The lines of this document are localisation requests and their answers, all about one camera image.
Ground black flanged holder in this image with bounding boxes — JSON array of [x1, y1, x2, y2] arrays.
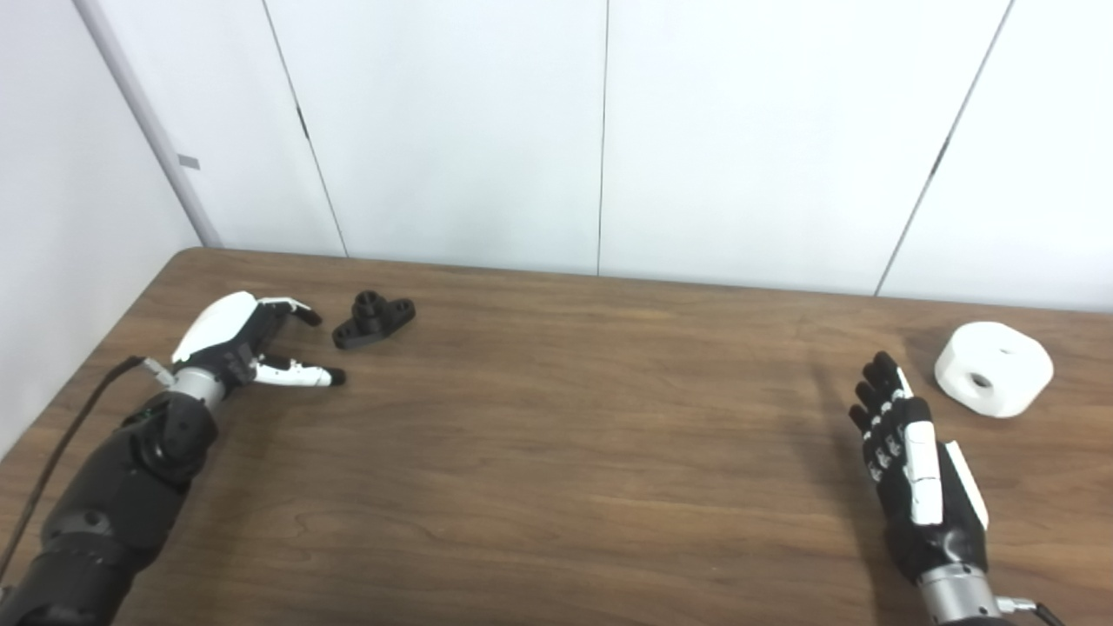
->
[[332, 290, 417, 351]]

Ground grey wall corner trim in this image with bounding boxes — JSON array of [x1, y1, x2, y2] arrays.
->
[[74, 0, 224, 250]]

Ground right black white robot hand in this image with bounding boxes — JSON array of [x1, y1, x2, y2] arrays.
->
[[849, 350, 990, 583]]

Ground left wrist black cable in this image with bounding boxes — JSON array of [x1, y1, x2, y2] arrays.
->
[[0, 355, 176, 585]]

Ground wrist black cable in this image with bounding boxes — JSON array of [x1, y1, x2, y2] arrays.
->
[[996, 596, 1067, 626], [0, 355, 176, 585]]

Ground round white piece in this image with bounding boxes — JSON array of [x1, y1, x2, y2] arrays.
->
[[934, 322, 1055, 419]]

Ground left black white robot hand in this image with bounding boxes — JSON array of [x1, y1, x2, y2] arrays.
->
[[170, 291, 347, 405]]

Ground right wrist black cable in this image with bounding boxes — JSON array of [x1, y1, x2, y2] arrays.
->
[[996, 596, 1067, 626]]

